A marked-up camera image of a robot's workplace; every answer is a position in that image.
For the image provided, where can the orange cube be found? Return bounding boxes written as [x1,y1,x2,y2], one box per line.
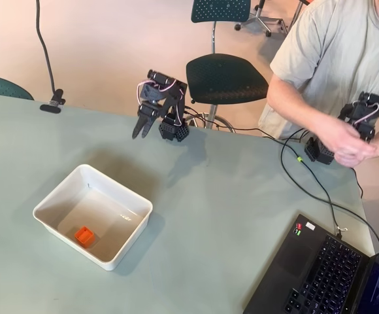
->
[74,226,95,247]

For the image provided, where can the black leader robot arm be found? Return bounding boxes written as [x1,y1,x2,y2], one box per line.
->
[304,92,379,166]

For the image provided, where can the person's right forearm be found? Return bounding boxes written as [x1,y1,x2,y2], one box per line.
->
[267,73,340,145]

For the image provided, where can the white plastic tray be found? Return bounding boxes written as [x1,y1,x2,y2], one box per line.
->
[32,164,154,271]

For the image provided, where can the person's right hand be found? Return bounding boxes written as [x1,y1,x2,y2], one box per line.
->
[329,123,369,168]

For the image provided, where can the dark green perforated stool chair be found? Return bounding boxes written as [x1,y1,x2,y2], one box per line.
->
[185,0,271,133]

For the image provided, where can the teal perforated chair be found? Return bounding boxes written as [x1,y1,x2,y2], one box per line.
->
[0,73,35,101]

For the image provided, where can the metal office chair star base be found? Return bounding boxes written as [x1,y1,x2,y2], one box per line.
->
[234,0,284,37]

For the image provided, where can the orange table with metal legs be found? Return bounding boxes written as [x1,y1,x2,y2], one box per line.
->
[279,0,311,34]

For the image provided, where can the person in grey t-shirt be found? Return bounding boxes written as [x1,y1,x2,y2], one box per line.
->
[257,0,379,140]

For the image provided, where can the black laptop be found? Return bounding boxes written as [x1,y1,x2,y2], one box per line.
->
[242,213,379,314]

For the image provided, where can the black gooseneck clamp mount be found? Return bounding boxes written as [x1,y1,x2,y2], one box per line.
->
[35,0,67,114]

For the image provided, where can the black cable with green tag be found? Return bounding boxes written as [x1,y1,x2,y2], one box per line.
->
[184,106,379,253]

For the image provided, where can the black usb cable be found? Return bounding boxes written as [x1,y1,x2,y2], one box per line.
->
[280,126,346,237]

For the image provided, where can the short black cable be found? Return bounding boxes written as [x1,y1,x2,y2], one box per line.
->
[352,167,365,199]

